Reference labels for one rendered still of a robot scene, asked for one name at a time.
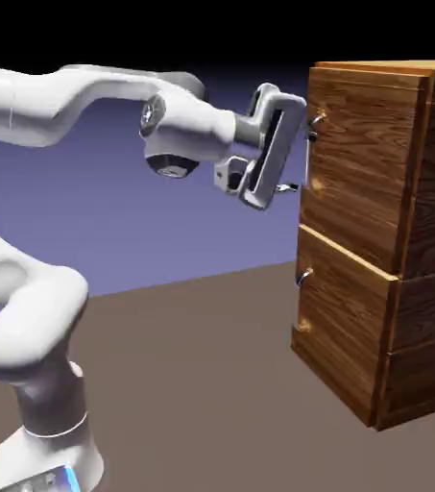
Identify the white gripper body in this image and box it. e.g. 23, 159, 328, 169
238, 82, 309, 211

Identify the tall wooden cabinet door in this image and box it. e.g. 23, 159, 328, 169
300, 65, 435, 277

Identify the wooden cabinet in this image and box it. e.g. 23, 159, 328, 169
290, 60, 435, 432

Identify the short wooden cabinet door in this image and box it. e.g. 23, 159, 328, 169
290, 224, 401, 429

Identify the long curved metal handle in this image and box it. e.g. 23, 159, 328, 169
302, 109, 329, 193

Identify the short curved metal handle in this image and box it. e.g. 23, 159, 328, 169
295, 266, 315, 334

